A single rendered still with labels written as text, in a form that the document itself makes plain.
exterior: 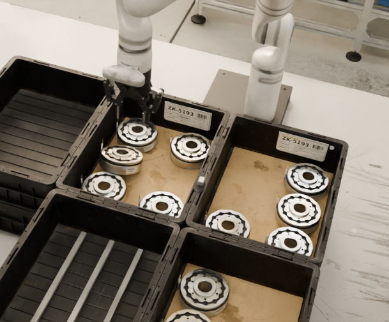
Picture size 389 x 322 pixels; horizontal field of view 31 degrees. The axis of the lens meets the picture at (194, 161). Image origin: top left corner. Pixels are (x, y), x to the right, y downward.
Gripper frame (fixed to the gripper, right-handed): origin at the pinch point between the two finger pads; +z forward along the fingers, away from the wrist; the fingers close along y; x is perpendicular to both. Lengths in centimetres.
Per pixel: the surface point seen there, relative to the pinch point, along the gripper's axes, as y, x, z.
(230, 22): 22, -203, 97
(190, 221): -20.5, 17.8, 8.8
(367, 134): -54, -54, 30
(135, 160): -1.4, 0.7, 13.0
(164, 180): -8.6, -0.9, 18.3
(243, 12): 15, -196, 85
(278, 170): -33.9, -15.1, 18.0
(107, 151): 6.0, 0.0, 13.4
